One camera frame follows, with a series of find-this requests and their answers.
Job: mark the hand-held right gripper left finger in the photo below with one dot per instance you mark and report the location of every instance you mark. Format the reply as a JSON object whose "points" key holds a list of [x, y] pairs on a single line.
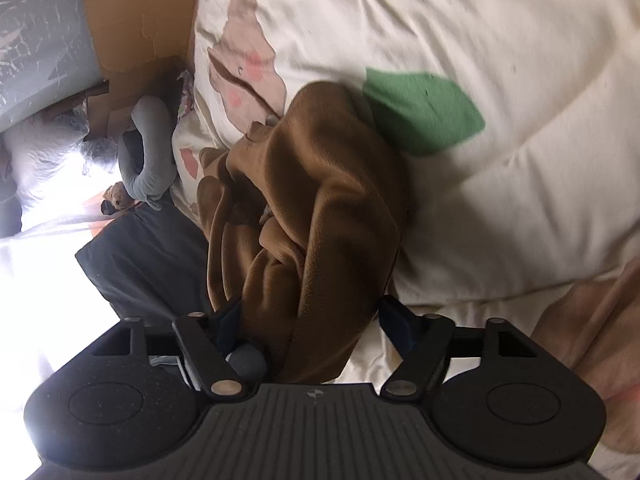
{"points": [[226, 327]]}

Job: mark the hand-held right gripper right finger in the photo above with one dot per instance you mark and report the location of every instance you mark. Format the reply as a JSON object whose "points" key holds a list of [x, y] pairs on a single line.
{"points": [[397, 325]]}

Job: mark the brown printed t-shirt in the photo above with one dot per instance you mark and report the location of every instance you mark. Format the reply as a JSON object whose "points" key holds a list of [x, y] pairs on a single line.
{"points": [[320, 200]]}

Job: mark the dark grey pillow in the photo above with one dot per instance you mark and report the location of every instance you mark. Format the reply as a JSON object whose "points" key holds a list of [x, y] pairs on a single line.
{"points": [[145, 260]]}

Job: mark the brown teddy bear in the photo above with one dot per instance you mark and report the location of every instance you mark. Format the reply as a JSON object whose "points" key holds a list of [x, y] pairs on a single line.
{"points": [[117, 197]]}

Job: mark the grey neck pillow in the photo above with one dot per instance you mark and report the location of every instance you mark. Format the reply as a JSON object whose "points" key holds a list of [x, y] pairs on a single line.
{"points": [[150, 160]]}

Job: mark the white bear print blanket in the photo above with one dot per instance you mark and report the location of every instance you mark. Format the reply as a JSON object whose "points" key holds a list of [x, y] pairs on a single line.
{"points": [[500, 170]]}

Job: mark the crumpled clear plastic bag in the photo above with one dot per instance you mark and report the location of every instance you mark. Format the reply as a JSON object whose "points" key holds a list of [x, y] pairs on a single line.
{"points": [[97, 152]]}

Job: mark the colourful patterned cloth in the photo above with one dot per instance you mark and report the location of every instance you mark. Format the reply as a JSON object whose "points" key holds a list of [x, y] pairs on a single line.
{"points": [[186, 95]]}

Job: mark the white pillow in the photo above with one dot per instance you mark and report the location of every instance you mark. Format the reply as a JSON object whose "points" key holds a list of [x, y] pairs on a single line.
{"points": [[40, 170]]}

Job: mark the brown cardboard sheet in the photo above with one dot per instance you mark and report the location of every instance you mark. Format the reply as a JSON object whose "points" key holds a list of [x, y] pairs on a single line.
{"points": [[140, 15]]}

